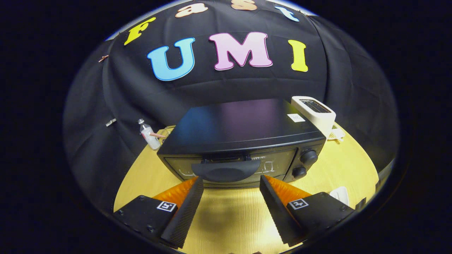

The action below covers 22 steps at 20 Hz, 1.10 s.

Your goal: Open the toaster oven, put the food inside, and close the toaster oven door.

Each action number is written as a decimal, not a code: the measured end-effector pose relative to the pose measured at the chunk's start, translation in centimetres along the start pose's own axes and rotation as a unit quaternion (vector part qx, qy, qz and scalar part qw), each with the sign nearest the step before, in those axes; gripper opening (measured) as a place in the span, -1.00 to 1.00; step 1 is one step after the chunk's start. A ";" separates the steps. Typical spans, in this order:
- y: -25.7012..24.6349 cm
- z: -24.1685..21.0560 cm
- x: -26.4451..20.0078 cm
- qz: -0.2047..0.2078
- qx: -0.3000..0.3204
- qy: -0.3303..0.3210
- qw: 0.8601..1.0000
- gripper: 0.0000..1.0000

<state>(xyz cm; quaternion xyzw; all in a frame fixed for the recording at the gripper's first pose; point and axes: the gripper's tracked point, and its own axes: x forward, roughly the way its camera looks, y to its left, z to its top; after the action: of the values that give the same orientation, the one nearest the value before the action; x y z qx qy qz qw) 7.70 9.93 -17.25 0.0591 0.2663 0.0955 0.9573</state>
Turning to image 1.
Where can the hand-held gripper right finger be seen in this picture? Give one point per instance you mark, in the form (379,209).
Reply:
(277,213)

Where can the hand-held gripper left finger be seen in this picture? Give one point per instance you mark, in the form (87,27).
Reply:
(185,218)

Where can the black toaster oven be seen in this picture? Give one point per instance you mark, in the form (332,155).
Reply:
(240,120)

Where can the white food dish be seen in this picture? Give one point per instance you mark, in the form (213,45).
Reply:
(340,195)

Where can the white pop-up toaster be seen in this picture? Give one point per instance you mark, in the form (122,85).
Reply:
(317,118)

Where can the clear plastic bottle white label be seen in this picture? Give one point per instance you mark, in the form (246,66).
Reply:
(150,138)

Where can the pink stick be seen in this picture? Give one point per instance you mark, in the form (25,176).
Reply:
(157,134)

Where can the silver metal clip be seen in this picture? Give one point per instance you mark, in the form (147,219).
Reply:
(110,122)

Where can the black backdrop cloth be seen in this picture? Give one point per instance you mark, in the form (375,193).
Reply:
(106,106)

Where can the pink clip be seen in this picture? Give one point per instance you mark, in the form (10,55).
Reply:
(103,58)

